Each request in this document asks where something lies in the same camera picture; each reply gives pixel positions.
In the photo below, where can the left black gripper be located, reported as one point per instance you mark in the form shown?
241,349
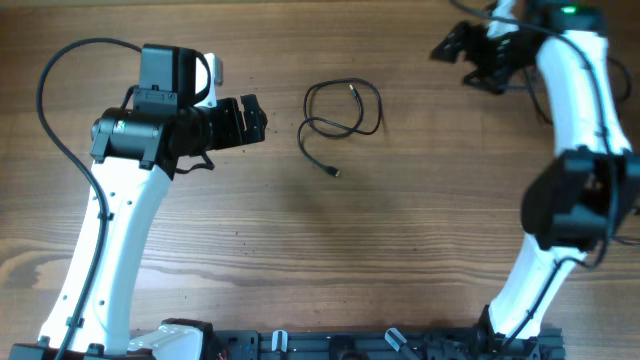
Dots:
233,131

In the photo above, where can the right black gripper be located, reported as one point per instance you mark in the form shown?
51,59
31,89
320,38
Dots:
479,35

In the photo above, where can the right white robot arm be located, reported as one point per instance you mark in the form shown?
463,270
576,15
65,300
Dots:
571,212

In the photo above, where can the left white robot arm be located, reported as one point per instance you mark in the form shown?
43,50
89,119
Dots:
172,112

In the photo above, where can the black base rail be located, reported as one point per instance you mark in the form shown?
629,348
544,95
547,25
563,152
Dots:
446,344

